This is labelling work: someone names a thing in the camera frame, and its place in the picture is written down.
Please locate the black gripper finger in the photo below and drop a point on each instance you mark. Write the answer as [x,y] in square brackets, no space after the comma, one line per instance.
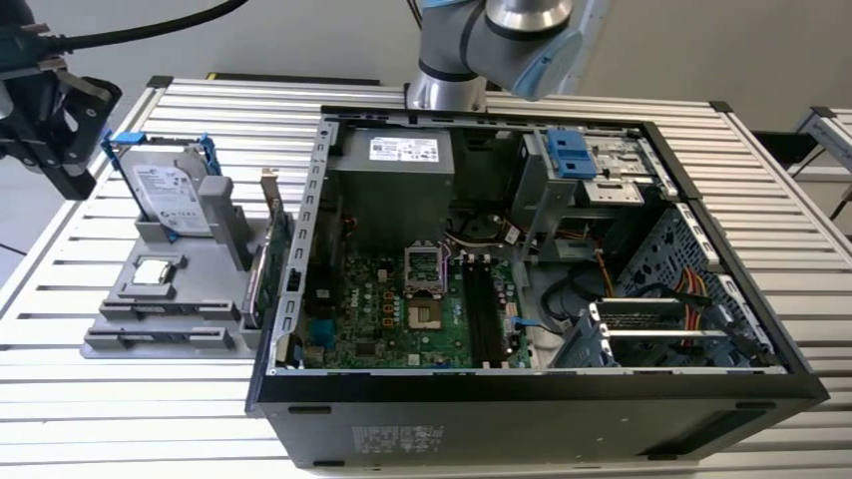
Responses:
[93,125]

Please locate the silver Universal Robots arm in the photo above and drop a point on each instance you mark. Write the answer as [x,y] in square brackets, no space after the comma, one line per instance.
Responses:
[478,45]

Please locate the black RAM slot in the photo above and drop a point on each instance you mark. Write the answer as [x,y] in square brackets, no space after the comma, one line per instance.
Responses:
[472,309]
[490,309]
[500,309]
[481,309]

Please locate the hard disk in blue carrier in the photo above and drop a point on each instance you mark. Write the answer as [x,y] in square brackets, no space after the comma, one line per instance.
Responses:
[162,194]

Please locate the silver CPU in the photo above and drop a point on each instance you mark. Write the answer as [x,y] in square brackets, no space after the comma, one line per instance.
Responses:
[152,273]

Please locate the grey plastic parts rack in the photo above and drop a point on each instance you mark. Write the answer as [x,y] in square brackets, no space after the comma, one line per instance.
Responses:
[202,282]

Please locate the graphics card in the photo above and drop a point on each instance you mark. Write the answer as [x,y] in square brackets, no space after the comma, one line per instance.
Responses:
[269,259]

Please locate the grey power supply unit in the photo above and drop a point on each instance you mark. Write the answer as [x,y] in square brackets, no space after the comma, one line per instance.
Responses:
[392,199]

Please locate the green motherboard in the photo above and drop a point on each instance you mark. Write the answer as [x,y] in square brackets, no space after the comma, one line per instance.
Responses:
[372,319]

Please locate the thin metal locking lever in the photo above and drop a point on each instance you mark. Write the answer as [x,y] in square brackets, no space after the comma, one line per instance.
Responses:
[444,272]

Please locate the black round fan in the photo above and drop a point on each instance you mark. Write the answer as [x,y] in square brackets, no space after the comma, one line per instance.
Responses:
[478,227]

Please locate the CPU socket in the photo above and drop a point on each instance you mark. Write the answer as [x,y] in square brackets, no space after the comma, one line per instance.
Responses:
[425,314]

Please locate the blue plastic bay latch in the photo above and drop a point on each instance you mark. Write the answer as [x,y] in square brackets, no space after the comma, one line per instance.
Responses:
[565,154]

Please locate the grey metal drive bay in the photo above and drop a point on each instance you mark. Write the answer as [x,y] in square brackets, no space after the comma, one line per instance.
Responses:
[552,214]

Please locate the open black PC case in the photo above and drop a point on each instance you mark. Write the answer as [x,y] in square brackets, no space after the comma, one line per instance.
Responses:
[465,429]

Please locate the perforated metal disk bay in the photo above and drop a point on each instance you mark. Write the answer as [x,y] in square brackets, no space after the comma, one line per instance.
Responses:
[654,259]

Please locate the metal slat side table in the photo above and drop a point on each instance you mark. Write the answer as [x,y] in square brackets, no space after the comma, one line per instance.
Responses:
[828,131]

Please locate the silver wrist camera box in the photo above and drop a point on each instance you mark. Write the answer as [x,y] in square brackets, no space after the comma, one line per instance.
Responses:
[20,47]

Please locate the grey disk bay frame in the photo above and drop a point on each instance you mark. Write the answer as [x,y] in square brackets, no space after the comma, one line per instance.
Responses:
[638,312]

